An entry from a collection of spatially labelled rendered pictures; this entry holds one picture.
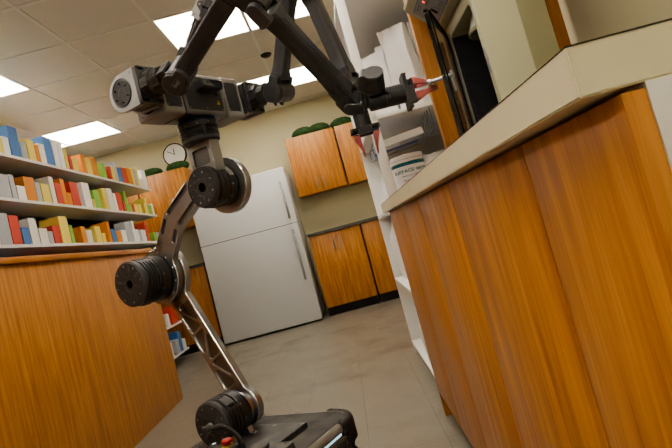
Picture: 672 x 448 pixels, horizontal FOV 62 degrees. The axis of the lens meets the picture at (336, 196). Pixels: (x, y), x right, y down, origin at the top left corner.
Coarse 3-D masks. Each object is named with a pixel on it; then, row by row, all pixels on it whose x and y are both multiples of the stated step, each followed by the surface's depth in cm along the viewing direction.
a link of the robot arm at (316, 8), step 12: (312, 0) 190; (312, 12) 191; (324, 12) 191; (324, 24) 190; (324, 36) 191; (336, 36) 191; (336, 48) 190; (336, 60) 190; (348, 60) 191; (348, 72) 188
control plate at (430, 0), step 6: (420, 0) 167; (426, 0) 165; (432, 0) 163; (444, 0) 159; (420, 6) 170; (426, 6) 168; (432, 6) 166; (438, 6) 164; (444, 6) 162; (414, 12) 176; (420, 12) 174; (432, 12) 170; (438, 12) 168; (438, 18) 171
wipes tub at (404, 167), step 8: (416, 152) 212; (392, 160) 214; (400, 160) 212; (408, 160) 211; (416, 160) 212; (392, 168) 216; (400, 168) 212; (408, 168) 211; (416, 168) 211; (400, 176) 212; (408, 176) 211; (400, 184) 213
